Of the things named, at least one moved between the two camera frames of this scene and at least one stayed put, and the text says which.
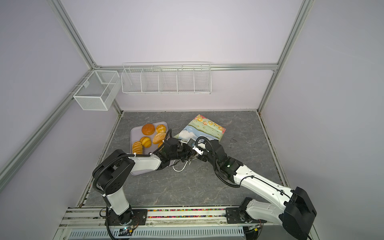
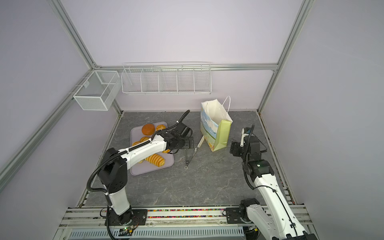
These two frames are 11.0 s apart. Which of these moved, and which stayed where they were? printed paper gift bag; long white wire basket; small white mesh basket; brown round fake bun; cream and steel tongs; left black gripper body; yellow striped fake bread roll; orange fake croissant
Moved: cream and steel tongs; printed paper gift bag; left black gripper body
Stayed: long white wire basket; brown round fake bun; small white mesh basket; orange fake croissant; yellow striped fake bread roll
